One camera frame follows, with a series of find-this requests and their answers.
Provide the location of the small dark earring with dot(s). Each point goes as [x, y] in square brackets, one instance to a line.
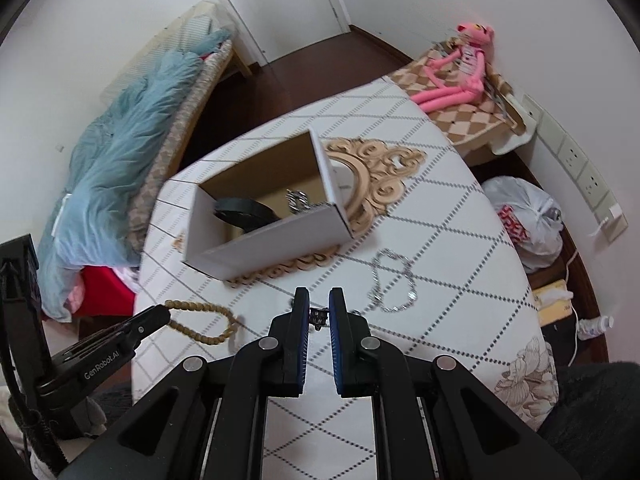
[318, 316]

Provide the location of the brown checkered cloth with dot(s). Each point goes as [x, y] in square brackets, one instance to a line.
[470, 121]

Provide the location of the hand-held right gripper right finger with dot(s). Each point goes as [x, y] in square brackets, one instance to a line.
[336, 345]

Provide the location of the light blue blanket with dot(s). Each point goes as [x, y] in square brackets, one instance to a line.
[125, 150]

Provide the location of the black fuzzy cushion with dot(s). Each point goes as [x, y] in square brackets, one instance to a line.
[590, 410]

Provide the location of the yellow tissue box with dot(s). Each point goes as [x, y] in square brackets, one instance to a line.
[552, 305]

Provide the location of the small white bottle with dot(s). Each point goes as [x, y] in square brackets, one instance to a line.
[595, 327]

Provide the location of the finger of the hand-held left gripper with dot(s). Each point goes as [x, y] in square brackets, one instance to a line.
[150, 321]
[107, 347]

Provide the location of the white diamond-patterned tablecloth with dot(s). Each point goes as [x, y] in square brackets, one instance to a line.
[450, 240]

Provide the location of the white cardboard box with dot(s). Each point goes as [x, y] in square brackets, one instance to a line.
[280, 246]

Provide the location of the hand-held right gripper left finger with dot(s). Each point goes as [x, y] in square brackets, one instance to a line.
[302, 345]

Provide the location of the pink plush toy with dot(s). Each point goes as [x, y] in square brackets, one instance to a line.
[450, 98]

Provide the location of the white wall socket panel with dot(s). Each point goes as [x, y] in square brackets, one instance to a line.
[575, 156]

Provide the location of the white plastic bag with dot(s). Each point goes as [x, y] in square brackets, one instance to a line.
[515, 195]

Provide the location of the bed with patterned mattress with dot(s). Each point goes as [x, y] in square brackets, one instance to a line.
[170, 160]

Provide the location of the white door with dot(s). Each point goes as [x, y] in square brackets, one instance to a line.
[280, 0]

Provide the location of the red cloth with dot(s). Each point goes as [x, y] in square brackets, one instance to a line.
[105, 291]

